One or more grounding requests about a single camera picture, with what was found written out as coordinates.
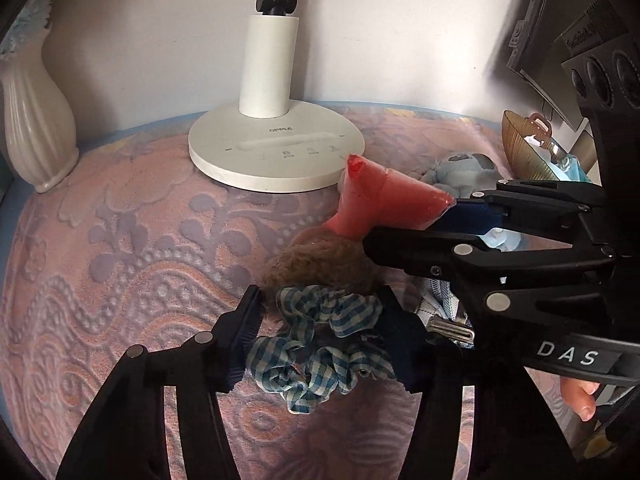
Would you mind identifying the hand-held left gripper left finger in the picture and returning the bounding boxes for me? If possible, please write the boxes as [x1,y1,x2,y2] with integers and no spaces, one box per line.
[56,284,266,480]

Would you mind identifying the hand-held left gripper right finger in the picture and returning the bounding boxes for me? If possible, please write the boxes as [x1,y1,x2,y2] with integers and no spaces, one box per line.
[377,284,568,480]

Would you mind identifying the blue plush toy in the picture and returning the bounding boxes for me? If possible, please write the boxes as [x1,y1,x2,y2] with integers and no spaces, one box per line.
[417,152,526,251]

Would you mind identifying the brown glass bowl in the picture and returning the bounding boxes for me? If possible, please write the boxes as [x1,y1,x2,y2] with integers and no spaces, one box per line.
[501,110,566,181]

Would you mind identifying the white ribbed vase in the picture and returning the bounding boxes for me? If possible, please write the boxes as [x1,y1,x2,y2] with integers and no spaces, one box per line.
[0,30,81,193]

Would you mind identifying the red pouch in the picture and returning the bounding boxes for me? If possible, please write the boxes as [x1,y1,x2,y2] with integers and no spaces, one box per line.
[337,155,457,238]

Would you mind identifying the blue artificial flowers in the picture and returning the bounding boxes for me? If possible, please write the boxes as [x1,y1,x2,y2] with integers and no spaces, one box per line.
[0,0,96,58]

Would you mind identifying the brown fluffy scrunchie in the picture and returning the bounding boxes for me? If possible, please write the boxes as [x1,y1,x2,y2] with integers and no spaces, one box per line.
[263,227,383,308]

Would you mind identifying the black wall television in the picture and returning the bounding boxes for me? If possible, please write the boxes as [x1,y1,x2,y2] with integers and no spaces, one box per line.
[505,0,607,131]

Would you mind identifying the striped strap with metal clip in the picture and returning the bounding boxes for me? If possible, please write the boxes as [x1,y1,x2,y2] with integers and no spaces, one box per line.
[417,277,476,348]

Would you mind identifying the white desk lamp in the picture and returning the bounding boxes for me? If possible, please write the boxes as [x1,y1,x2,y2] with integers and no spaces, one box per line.
[188,0,366,193]

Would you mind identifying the blue face mask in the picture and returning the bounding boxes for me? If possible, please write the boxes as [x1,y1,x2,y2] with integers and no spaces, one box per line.
[552,152,593,181]

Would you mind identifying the person's right hand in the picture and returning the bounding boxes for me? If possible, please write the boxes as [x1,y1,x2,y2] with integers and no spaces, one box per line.
[559,377,602,422]

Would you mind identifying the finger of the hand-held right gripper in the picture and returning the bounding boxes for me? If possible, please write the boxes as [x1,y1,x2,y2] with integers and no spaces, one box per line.
[362,226,620,348]
[440,177,607,243]

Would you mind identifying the blue checked scrunchie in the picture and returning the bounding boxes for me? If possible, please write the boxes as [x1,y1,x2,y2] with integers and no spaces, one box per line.
[245,284,398,415]

